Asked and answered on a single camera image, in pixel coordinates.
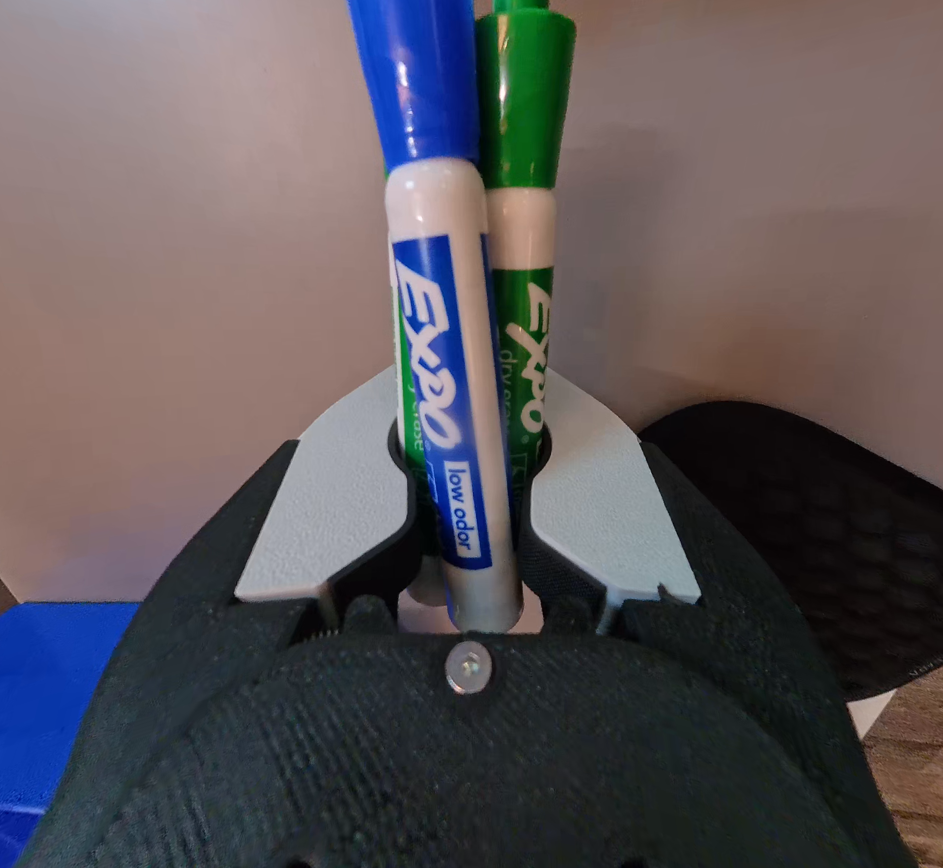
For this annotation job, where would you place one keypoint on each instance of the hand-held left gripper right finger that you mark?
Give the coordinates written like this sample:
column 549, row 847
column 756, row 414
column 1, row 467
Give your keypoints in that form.
column 604, row 507

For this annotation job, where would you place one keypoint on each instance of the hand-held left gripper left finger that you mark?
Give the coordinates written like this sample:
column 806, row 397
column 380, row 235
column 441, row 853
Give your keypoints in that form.
column 331, row 507

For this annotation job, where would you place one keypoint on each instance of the green dry-erase marker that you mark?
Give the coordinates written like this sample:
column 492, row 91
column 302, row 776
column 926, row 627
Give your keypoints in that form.
column 527, row 109
column 409, row 411

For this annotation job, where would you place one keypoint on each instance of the blue plastic bin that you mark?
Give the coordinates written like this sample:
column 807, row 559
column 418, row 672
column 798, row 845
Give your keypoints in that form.
column 44, row 721

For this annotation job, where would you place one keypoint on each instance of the blue dry-erase marker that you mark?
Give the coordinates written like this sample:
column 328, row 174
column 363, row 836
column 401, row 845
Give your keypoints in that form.
column 420, row 109

